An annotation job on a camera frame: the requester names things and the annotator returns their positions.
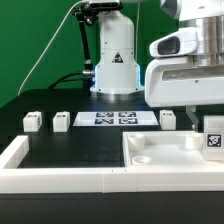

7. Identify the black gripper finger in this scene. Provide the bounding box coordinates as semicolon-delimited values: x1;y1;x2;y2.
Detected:
186;105;199;131

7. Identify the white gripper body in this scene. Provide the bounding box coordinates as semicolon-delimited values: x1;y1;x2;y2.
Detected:
145;56;224;107

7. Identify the white square tabletop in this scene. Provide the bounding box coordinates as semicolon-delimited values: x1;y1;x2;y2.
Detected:
123;131;224;166

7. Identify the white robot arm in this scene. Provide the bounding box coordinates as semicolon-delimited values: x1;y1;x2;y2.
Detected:
90;0;224;122

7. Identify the white marker sheet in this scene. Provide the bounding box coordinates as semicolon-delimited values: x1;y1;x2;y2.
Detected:
74;111;158;126

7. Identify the white U-shaped obstacle fence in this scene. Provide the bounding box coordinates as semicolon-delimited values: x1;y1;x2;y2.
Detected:
0;135;224;194

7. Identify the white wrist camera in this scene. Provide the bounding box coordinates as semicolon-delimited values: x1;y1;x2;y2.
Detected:
149;27;198;58

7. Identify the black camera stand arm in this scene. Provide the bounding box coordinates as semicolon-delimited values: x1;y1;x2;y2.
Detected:
71;7;94;77

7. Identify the black cable bundle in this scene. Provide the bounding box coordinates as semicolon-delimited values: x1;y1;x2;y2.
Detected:
47;73;95;90

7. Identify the white cable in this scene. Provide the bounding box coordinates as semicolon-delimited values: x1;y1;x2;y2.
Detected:
17;0;88;97

